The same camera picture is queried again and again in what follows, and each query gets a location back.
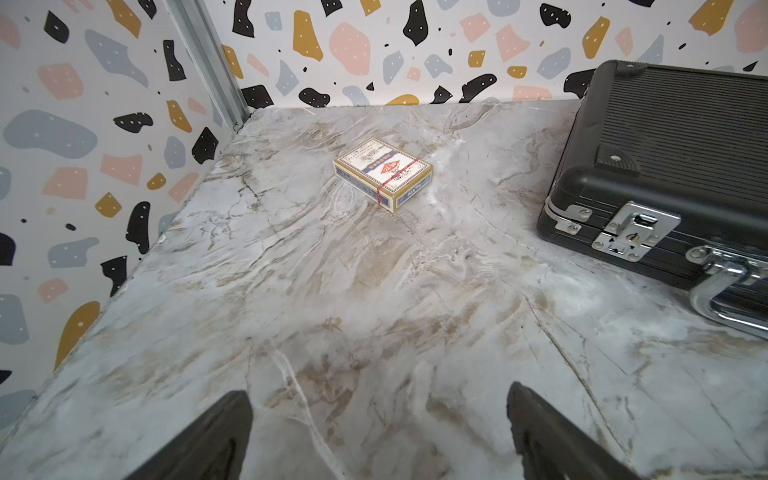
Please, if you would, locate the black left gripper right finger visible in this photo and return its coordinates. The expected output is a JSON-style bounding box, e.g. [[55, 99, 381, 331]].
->
[[506, 382, 638, 480]]

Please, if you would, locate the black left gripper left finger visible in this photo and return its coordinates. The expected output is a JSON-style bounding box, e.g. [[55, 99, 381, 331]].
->
[[128, 390, 254, 479]]

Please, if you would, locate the black hard carrying case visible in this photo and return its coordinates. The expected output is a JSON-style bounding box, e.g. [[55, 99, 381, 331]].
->
[[537, 60, 767, 338]]

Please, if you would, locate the playing card box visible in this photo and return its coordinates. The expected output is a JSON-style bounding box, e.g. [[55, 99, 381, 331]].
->
[[333, 137, 434, 213]]

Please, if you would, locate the aluminium corner post left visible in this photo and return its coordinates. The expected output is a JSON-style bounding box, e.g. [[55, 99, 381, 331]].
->
[[166, 0, 250, 132]]

